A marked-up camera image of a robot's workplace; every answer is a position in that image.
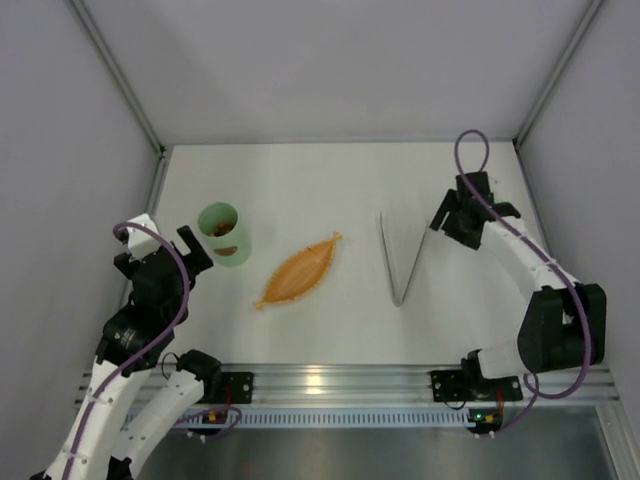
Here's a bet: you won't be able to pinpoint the green cylindrical container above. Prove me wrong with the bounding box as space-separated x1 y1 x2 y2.
197 202 252 268

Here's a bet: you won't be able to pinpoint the orange carrot food piece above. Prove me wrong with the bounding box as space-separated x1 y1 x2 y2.
209 222 236 238

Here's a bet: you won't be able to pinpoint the metal tongs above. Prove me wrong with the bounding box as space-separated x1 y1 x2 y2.
378 212 429 308

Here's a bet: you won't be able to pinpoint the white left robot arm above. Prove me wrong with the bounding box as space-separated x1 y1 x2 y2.
36 216 222 479

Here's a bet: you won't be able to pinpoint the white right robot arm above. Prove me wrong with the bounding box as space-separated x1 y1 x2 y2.
429 171 607 400

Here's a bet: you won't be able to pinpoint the woven fish-shaped basket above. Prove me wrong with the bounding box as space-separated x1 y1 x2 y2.
253 232 343 310

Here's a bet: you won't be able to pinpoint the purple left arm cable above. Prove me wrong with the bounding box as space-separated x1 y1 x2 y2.
59 222 194 476

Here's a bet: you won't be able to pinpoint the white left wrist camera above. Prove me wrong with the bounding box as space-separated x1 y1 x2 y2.
113 213 161 260

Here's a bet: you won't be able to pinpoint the black left base bracket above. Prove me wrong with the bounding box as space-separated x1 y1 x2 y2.
220 371 254 405

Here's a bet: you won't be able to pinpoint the black base bracket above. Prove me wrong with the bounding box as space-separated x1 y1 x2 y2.
429 369 473 404
220 371 254 405

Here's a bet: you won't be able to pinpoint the aluminium mounting rail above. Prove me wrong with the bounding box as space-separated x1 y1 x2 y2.
74 363 619 407

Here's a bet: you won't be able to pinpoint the slotted cable duct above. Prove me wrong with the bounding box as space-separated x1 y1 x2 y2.
124 405 501 430

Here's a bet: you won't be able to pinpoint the black right base bracket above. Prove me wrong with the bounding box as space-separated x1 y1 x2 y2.
429 369 473 404

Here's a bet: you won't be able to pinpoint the right aluminium frame post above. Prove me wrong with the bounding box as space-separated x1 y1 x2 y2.
514 0 606 149

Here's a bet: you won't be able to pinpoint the aluminium frame post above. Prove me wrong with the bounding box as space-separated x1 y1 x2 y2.
514 0 606 149
67 0 167 156

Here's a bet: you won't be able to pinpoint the left aluminium frame post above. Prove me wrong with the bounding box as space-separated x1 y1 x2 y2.
67 0 167 156

